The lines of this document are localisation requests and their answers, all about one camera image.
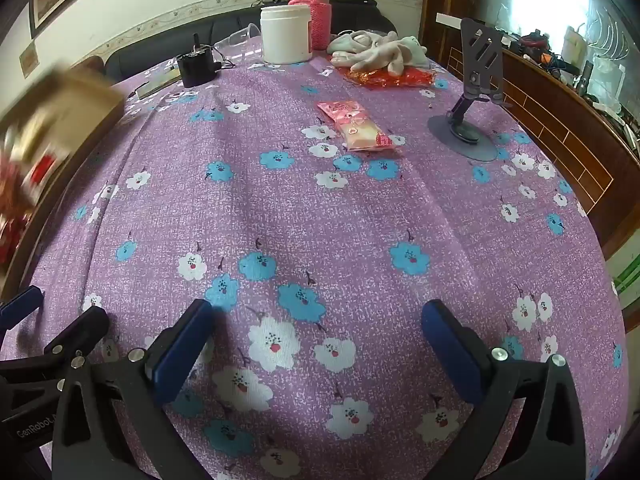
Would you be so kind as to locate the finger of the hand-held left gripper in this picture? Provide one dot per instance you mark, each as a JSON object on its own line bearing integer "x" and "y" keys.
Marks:
{"x": 22, "y": 302}
{"x": 82, "y": 327}

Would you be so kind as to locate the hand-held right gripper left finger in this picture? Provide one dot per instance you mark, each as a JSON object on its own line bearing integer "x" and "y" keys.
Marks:
{"x": 182, "y": 347}

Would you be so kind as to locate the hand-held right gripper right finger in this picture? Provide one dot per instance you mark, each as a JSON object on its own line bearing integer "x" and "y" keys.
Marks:
{"x": 450, "y": 345}

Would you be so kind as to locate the cardboard box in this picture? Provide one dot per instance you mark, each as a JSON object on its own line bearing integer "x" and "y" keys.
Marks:
{"x": 75, "y": 105}

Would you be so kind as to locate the large red foil snack packet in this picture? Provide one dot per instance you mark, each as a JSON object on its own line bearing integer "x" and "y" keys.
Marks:
{"x": 10, "y": 232}

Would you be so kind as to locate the white red zigzag-edged packet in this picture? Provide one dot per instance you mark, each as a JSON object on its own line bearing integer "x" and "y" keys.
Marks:
{"x": 44, "y": 170}

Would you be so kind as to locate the purple floral tablecloth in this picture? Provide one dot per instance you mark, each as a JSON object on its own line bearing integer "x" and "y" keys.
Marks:
{"x": 320, "y": 240}

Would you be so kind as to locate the wooden sideboard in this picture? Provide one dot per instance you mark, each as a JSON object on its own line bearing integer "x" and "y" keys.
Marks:
{"x": 575, "y": 160}

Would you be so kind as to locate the pink clear-window bread packet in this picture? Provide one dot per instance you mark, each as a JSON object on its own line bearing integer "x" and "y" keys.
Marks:
{"x": 360, "y": 127}

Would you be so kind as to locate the yellow notebook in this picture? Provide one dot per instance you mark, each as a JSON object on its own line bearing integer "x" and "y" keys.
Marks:
{"x": 155, "y": 84}

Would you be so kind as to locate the red foil bag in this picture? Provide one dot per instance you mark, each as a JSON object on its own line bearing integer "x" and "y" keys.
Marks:
{"x": 395, "y": 80}

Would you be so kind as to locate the black cup device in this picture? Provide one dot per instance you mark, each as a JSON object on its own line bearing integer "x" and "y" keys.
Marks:
{"x": 197, "y": 67}

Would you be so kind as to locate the grey phone stand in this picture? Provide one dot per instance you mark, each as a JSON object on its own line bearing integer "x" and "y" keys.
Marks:
{"x": 480, "y": 60}

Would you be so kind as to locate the black leather sofa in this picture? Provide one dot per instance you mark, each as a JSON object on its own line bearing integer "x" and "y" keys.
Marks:
{"x": 150, "y": 45}

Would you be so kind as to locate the white work glove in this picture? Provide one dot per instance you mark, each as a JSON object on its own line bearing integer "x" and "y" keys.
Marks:
{"x": 395, "y": 55}
{"x": 350, "y": 42}

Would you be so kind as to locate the clear plastic cup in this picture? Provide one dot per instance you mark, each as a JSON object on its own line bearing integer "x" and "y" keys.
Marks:
{"x": 237, "y": 40}

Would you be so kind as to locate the white plastic jar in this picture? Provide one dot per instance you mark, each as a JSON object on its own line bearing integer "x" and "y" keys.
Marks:
{"x": 286, "y": 35}

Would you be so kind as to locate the pink sleeved thermos bottle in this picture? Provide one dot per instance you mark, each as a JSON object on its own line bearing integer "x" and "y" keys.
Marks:
{"x": 317, "y": 15}

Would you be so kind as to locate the etched glass panel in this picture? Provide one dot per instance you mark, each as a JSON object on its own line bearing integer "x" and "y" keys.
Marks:
{"x": 540, "y": 0}

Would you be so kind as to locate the small wall frame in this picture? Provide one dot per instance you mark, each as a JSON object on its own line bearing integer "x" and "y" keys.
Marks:
{"x": 30, "y": 59}

